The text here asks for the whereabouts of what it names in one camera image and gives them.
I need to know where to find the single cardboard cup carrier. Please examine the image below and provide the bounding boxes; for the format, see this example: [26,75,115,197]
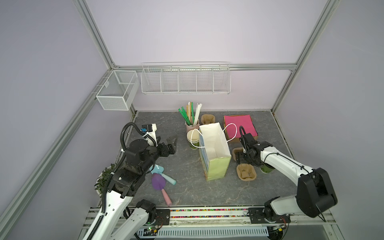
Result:
[232,148,257,182]

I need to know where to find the green paper cup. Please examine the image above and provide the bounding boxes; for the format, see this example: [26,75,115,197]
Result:
[260,164,275,174]

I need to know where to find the painted paper gift bag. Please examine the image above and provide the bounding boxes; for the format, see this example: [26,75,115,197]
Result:
[198,123,238,182]

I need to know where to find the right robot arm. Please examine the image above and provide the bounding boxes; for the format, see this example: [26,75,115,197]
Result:
[238,126,338,223]

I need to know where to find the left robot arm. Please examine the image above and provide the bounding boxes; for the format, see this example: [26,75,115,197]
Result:
[84,122,178,240]

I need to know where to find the teal toy shovel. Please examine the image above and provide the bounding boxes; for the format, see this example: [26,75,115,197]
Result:
[151,165,177,185]

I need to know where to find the stack of green paper cups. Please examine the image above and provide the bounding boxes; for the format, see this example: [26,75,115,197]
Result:
[187,129,200,150]

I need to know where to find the pink utensil holder cup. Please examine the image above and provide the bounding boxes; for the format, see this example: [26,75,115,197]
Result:
[185,121,200,133]

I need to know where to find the purple pink toy shovel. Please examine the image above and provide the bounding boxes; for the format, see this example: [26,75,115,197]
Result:
[152,174,173,207]

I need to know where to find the green stirrer sticks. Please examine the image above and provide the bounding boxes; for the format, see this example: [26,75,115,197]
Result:
[179,107,191,126]

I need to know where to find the pink napkin stack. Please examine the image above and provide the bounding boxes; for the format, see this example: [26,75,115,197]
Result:
[223,114,259,139]

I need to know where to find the white wrapped straws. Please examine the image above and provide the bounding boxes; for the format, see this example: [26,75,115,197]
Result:
[193,104,203,126]

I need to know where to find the potted green plant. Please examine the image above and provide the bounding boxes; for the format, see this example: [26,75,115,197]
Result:
[94,164,116,197]

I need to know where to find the wide white wire basket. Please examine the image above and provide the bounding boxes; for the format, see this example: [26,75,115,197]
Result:
[141,62,232,95]

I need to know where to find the small white wire basket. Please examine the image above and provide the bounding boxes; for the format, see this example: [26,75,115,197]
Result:
[96,70,140,111]

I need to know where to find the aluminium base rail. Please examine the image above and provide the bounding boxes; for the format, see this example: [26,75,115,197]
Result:
[80,205,337,230]

